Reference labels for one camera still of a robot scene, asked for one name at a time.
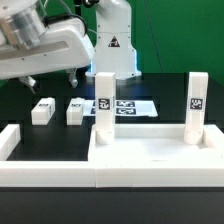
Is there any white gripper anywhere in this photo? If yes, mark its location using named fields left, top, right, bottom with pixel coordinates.
left=0, top=24, right=94, bottom=93

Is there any white desk top tray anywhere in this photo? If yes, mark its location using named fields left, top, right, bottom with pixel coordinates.
left=88, top=124, right=224, bottom=167

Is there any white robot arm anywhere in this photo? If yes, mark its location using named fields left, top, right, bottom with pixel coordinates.
left=0, top=0, right=141, bottom=91

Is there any fiducial marker sheet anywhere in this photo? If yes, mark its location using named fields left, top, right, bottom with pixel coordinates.
left=84, top=100, right=158, bottom=117

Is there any white U-shaped fence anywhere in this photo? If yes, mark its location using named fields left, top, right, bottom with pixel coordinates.
left=0, top=124, right=224, bottom=188

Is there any black cable bundle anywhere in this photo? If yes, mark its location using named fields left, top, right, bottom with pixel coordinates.
left=43, top=13, right=88, bottom=36

